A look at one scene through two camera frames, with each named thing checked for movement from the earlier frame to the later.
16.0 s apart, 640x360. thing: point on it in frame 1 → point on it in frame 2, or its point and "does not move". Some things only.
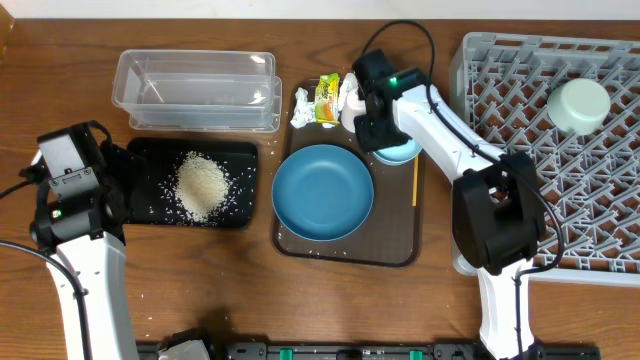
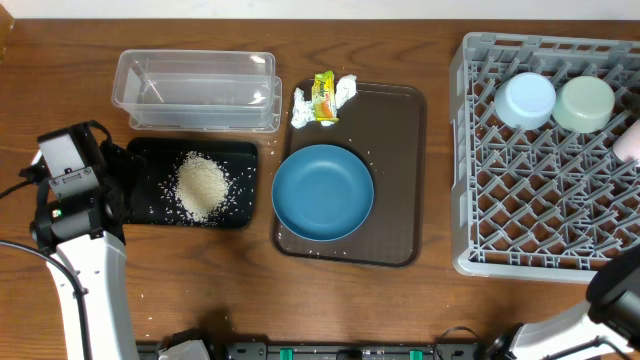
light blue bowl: (399, 154) → (525, 100)
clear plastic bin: (198, 90) does not move
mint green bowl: (579, 106) does not move
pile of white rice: (201, 186) does not move
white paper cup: (351, 106) → (626, 146)
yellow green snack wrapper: (327, 98) does not move
